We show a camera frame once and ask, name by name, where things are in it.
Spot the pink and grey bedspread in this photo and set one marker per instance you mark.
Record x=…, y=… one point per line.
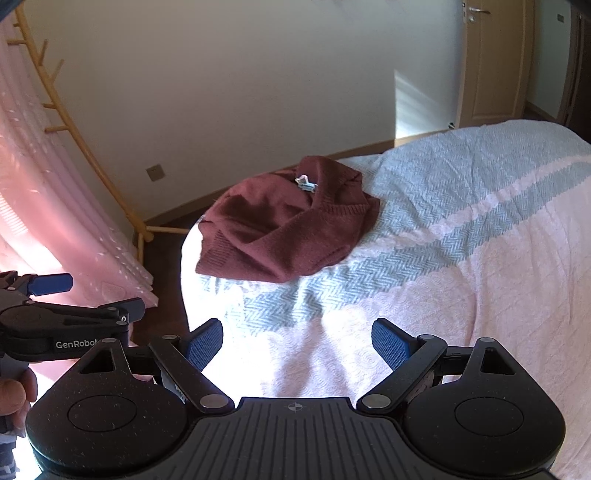
x=483, y=232

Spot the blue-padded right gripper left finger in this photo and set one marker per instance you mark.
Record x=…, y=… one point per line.
x=181, y=361

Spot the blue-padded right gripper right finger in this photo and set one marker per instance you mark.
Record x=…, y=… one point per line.
x=412, y=361

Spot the pink curtain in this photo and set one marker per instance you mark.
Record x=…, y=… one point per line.
x=50, y=222

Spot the wooden door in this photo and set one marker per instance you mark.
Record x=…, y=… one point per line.
x=498, y=40

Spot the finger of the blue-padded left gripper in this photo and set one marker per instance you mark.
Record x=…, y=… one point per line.
x=127, y=311
x=41, y=285

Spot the person's left hand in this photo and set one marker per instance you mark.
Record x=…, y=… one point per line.
x=17, y=397

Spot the wall power socket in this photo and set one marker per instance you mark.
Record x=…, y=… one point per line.
x=155, y=173

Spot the wooden coat rack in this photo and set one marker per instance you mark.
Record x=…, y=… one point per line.
x=143, y=232

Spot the maroon knit cardigan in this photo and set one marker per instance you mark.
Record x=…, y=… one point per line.
x=279, y=226

